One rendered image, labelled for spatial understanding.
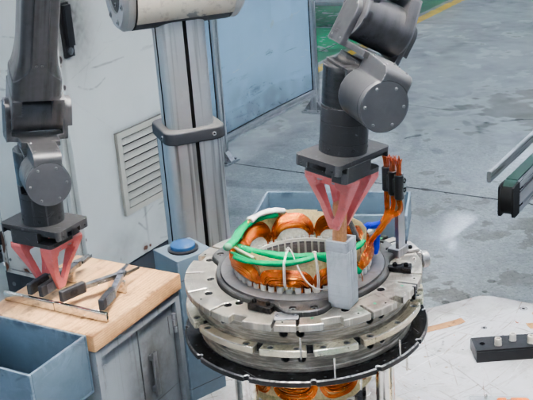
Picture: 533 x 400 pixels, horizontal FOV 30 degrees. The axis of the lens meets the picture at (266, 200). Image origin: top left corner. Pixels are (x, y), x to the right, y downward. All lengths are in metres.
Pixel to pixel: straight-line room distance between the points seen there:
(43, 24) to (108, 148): 2.45
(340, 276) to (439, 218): 3.17
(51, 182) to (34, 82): 0.13
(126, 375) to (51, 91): 0.40
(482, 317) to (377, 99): 0.90
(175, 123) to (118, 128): 1.99
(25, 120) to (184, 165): 0.48
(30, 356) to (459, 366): 0.73
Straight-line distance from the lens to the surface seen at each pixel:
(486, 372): 1.72
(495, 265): 3.95
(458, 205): 4.52
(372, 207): 1.70
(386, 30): 1.12
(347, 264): 1.21
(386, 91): 1.06
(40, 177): 1.26
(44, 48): 1.25
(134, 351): 1.40
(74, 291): 1.37
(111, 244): 3.75
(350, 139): 1.14
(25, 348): 1.39
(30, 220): 1.36
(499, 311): 1.91
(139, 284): 1.42
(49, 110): 1.32
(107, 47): 3.63
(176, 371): 1.50
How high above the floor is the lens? 1.66
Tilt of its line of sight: 21 degrees down
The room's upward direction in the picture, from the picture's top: 4 degrees counter-clockwise
